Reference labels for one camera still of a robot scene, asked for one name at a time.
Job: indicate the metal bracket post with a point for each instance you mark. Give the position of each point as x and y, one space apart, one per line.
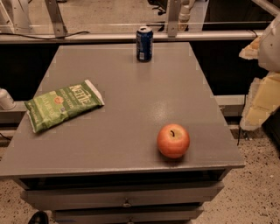
58 25
173 18

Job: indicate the red apple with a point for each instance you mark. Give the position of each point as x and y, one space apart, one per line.
173 140

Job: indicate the blue pepsi can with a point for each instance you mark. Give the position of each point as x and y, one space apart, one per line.
144 38

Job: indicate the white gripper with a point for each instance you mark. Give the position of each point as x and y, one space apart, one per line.
270 49

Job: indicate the metal bracket post centre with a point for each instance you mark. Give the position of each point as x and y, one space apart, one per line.
173 18

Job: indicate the lower grey drawer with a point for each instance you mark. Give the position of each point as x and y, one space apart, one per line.
133 214

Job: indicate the grey cabinet with drawers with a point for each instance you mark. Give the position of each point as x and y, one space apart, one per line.
116 145

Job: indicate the grey drawer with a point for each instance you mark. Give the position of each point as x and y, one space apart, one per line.
123 196
133 214

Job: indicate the green jalapeno chip bag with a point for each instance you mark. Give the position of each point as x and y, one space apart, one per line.
54 107

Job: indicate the metal railing bar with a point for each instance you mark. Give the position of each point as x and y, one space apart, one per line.
86 37

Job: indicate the upper grey drawer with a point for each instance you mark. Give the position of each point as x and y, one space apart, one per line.
123 196

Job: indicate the metal bracket post left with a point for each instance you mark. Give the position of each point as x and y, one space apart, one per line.
58 25

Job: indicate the black object bottom left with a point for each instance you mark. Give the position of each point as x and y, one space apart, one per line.
39 217

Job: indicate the white cylinder at left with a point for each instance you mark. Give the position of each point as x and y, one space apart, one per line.
6 101

